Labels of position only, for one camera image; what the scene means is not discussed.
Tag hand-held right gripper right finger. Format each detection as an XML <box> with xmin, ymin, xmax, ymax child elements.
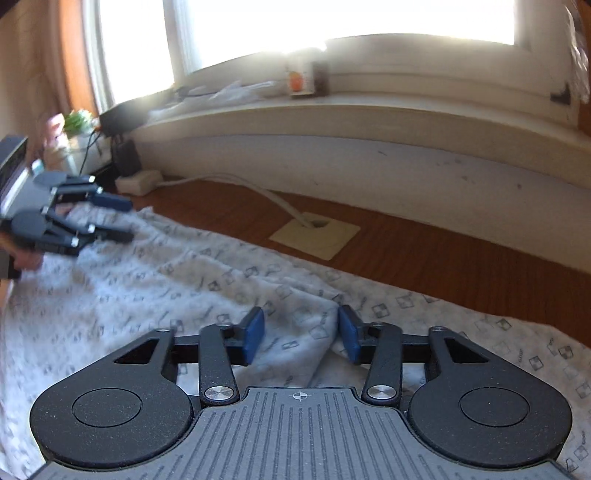
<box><xmin>337</xmin><ymin>305</ymin><xmax>476</xmax><ymax>408</ymax></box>

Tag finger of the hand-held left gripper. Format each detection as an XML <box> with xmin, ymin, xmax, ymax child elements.
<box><xmin>41</xmin><ymin>205</ymin><xmax>136</xmax><ymax>257</ymax></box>
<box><xmin>46</xmin><ymin>174</ymin><xmax>136</xmax><ymax>214</ymax></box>

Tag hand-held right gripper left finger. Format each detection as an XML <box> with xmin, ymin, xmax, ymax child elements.
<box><xmin>113</xmin><ymin>307</ymin><xmax>266</xmax><ymax>407</ymax></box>

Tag white printed pajama pants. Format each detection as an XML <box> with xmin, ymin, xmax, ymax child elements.
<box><xmin>0</xmin><ymin>203</ymin><xmax>591</xmax><ymax>480</ymax></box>

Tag person's left hand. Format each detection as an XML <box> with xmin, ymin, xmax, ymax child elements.
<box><xmin>0</xmin><ymin>228</ymin><xmax>44</xmax><ymax>278</ymax></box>

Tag white power strip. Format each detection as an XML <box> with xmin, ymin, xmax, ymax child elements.
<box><xmin>115</xmin><ymin>170</ymin><xmax>162</xmax><ymax>195</ymax></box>

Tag black power adapter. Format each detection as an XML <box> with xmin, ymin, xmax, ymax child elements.
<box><xmin>112</xmin><ymin>138</ymin><xmax>141</xmax><ymax>176</ymax></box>

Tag black rectangular device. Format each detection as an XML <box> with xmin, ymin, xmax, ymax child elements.
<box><xmin>99</xmin><ymin>99</ymin><xmax>153</xmax><ymax>137</ymax></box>

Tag small green plant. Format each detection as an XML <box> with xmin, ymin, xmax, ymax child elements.
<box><xmin>62</xmin><ymin>108</ymin><xmax>100</xmax><ymax>137</ymax></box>

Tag clear plastic bag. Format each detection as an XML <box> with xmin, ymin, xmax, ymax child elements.
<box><xmin>148</xmin><ymin>80</ymin><xmax>287</xmax><ymax>112</ymax></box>

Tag cream window sill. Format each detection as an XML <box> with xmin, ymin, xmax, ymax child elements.
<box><xmin>129</xmin><ymin>34</ymin><xmax>591</xmax><ymax>185</ymax></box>

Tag clear bottle with orange label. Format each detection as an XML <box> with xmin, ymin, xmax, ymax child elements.
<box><xmin>284</xmin><ymin>51</ymin><xmax>331</xmax><ymax>99</ymax></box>

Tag white framed window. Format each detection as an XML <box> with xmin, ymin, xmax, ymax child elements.
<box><xmin>83</xmin><ymin>0</ymin><xmax>591</xmax><ymax>121</ymax></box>

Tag black adapter cable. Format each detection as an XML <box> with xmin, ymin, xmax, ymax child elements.
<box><xmin>81</xmin><ymin>127</ymin><xmax>105</xmax><ymax>178</ymax></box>

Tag beige desk cable plate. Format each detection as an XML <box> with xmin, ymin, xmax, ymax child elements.
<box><xmin>269</xmin><ymin>212</ymin><xmax>361</xmax><ymax>261</ymax></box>

